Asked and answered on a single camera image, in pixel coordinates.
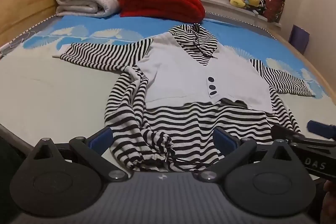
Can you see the person's right hand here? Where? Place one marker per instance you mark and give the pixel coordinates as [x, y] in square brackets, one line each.
[328, 213]

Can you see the dark red cushion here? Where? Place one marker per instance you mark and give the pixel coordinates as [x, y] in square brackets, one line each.
[273, 10]

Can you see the wooden bed frame edge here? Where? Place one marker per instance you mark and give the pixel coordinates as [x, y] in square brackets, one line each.
[329, 90]

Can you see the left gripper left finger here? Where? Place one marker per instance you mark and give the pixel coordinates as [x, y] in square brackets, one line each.
[57, 180]

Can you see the red folded blanket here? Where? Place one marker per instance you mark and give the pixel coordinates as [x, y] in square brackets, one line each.
[187, 11]

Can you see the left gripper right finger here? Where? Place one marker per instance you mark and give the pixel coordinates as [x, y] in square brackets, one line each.
[264, 181]

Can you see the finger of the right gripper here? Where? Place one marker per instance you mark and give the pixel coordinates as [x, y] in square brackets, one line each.
[325, 130]
[281, 133]

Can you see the black white striped hooded garment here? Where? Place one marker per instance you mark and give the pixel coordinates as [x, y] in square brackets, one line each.
[176, 88]

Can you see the blue white patterned bed sheet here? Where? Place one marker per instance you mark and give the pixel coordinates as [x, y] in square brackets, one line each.
[43, 96]

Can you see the cream folded blanket lower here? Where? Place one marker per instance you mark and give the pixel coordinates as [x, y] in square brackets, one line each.
[89, 8]

